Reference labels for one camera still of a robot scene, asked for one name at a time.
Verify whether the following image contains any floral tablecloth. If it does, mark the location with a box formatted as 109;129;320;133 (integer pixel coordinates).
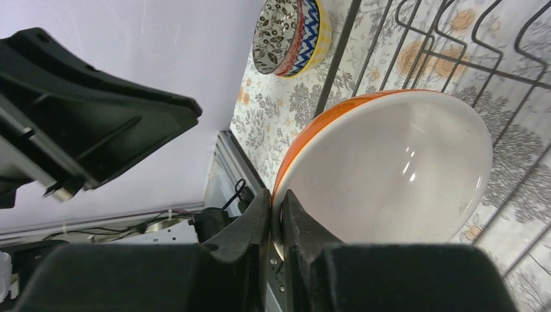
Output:
229;0;551;312

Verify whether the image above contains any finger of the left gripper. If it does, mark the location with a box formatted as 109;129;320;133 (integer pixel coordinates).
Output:
1;27;203;190

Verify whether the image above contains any orange bowl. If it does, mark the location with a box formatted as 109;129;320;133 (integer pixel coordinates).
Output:
272;89;493;254

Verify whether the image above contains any blue white patterned bowl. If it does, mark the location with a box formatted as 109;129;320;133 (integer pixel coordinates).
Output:
281;0;321;77

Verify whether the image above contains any pink speckled bowl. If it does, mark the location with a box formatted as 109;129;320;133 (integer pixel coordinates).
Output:
252;0;303;75

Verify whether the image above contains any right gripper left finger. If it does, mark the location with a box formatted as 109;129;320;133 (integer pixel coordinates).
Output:
15;189;270;311

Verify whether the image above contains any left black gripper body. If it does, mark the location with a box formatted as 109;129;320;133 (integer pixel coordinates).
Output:
1;94;86;208

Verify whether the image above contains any yellow patterned bowl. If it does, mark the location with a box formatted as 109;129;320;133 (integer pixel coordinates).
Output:
285;0;332;79

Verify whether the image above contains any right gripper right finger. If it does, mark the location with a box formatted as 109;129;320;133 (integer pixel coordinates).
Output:
281;190;516;311

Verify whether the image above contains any black wire dish rack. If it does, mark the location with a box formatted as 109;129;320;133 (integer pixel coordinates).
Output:
312;0;551;279

